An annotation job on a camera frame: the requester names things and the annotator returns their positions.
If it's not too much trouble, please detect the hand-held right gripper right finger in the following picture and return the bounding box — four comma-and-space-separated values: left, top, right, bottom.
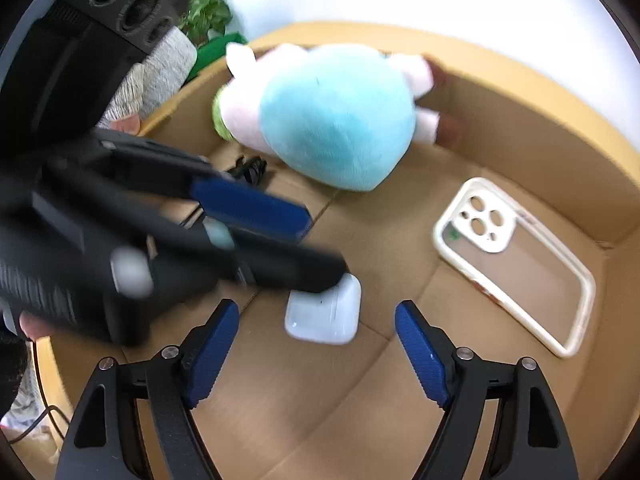
395, 300, 581, 480

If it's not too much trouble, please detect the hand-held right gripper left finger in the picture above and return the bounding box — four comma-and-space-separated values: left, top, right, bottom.
54, 299, 241, 480

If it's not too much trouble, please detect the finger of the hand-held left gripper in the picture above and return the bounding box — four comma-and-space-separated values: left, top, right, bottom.
110, 215, 349, 301
100, 130, 314, 243

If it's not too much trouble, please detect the white earbud case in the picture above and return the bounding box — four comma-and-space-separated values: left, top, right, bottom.
284, 272, 363, 346

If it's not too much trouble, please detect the brown cardboard box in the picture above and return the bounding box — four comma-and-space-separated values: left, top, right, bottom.
121, 30, 633, 480

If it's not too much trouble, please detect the pink pig plush toy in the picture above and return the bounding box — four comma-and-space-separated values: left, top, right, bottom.
212, 42, 464, 193

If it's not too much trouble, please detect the cream clear phone case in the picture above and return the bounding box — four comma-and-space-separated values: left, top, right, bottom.
432, 177, 597, 360

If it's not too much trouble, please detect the person's left hand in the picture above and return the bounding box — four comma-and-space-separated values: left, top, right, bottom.
19, 310, 57, 342

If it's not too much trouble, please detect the black hair clip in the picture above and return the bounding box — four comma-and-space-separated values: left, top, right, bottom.
227, 156, 269, 189

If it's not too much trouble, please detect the green plastic object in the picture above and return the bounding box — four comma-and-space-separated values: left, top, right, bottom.
187, 32, 250, 84

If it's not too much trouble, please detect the green potted plant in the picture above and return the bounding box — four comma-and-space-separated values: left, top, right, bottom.
179, 0, 234, 46

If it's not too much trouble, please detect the black cable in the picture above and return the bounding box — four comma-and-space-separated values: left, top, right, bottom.
0, 405, 77, 447

